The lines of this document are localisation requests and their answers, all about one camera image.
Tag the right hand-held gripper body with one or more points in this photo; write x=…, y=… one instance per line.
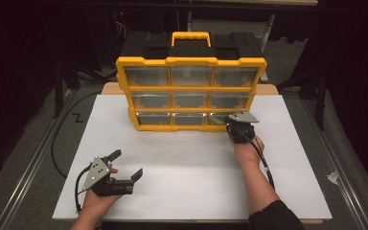
x=241, y=129

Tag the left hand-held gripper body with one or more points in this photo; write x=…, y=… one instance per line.
x=97, y=174

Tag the clear plastic drawer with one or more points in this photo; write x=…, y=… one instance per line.
x=217, y=119

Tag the yellow black drawer organizer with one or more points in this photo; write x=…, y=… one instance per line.
x=191, y=110

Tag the person's right hand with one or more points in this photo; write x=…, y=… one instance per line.
x=247, y=151

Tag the person's left hand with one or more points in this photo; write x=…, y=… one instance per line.
x=96, y=202

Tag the white board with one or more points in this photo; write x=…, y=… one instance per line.
x=172, y=191

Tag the grid of clear drawers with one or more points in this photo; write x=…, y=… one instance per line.
x=190, y=76

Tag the dark metal stand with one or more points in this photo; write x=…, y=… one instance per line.
x=59, y=89
x=319, y=96

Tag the person's black sleeve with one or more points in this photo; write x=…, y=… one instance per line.
x=274, y=217

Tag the crumpled white paper scrap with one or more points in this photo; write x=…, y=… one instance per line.
x=333, y=178

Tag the metal floor rail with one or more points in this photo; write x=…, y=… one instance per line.
x=28, y=172
x=341, y=179

